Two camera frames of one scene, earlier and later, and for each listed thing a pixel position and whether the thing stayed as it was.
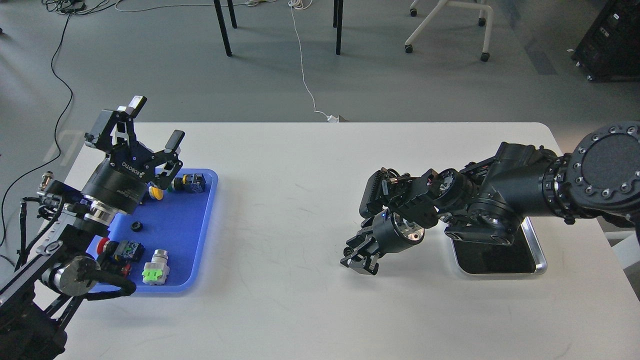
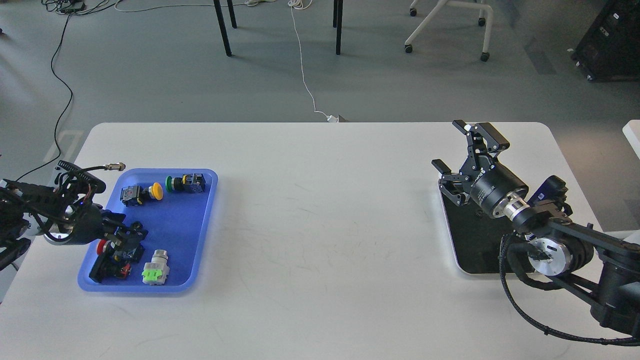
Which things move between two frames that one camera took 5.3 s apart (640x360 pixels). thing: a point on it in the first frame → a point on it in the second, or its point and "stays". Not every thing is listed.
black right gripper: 390,232 → 493,189
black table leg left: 223,27 stays
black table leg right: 337,22 stays
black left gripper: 120,178 → 83,223
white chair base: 485,55 stays
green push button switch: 192,183 stays
